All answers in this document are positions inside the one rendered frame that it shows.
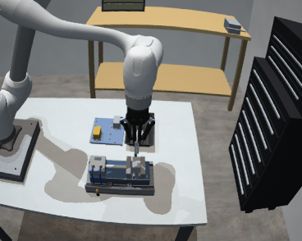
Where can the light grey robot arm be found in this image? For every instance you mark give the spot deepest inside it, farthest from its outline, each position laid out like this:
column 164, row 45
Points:
column 139, row 70

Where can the yellow rectangular block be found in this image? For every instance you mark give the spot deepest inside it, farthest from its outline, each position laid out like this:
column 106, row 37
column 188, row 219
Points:
column 96, row 133

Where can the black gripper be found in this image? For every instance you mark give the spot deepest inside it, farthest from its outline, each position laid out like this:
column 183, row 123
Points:
column 140, row 122

